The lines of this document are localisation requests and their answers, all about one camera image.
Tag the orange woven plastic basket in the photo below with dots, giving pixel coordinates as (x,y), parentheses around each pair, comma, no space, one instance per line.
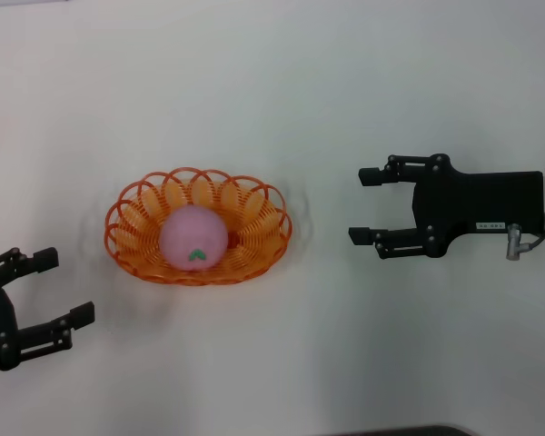
(259,227)

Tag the black robot torso edge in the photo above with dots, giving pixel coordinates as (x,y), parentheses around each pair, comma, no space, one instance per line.
(399,431)

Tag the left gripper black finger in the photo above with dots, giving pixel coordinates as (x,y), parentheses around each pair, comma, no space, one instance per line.
(22,265)
(54,331)

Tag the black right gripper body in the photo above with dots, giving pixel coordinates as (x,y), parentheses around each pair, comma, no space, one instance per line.
(481,204)

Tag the pink peach with green leaf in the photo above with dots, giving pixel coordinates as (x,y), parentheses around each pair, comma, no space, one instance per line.
(191,236)

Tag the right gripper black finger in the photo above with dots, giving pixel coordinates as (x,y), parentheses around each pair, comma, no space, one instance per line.
(404,170)
(404,243)

